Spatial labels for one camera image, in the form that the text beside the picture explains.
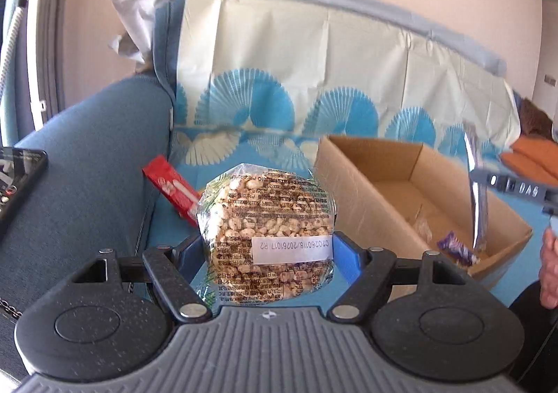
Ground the white silver stick packet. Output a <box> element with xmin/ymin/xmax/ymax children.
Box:
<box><xmin>462</xmin><ymin>120</ymin><xmax>488</xmax><ymax>252</ymax></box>

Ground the round puffed grain cake packet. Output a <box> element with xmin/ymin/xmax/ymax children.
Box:
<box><xmin>197</xmin><ymin>164</ymin><xmax>335</xmax><ymax>307</ymax></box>

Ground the long red snack bar wrapper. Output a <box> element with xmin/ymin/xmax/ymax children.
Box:
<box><xmin>142</xmin><ymin>156</ymin><xmax>201</xmax><ymax>227</ymax></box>

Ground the purple candy wrapper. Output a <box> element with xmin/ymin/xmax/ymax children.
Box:
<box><xmin>437</xmin><ymin>232</ymin><xmax>481</xmax><ymax>267</ymax></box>

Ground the person's right hand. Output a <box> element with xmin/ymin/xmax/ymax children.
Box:
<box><xmin>539</xmin><ymin>228</ymin><xmax>558</xmax><ymax>310</ymax></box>

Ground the brown cushion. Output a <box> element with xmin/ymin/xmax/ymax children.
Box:
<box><xmin>518</xmin><ymin>98</ymin><xmax>552</xmax><ymax>140</ymax></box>

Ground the brown cardboard box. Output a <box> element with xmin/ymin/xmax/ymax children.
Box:
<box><xmin>313</xmin><ymin>134</ymin><xmax>534</xmax><ymax>291</ymax></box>

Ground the black smartphone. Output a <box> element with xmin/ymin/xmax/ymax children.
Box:
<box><xmin>0</xmin><ymin>146</ymin><xmax>48</xmax><ymax>234</ymax></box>

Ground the blue fan-pattern sofa cover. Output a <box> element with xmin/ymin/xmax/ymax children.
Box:
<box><xmin>172</xmin><ymin>0</ymin><xmax>531</xmax><ymax>286</ymax></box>

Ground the grey window curtain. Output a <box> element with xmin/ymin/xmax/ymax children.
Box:
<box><xmin>0</xmin><ymin>0</ymin><xmax>73</xmax><ymax>146</ymax></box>

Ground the white clothes drying rack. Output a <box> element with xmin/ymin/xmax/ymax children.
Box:
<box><xmin>0</xmin><ymin>0</ymin><xmax>95</xmax><ymax>128</ymax></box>

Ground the metal bead chain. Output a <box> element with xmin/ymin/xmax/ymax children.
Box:
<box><xmin>0</xmin><ymin>296</ymin><xmax>23</xmax><ymax>319</ymax></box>

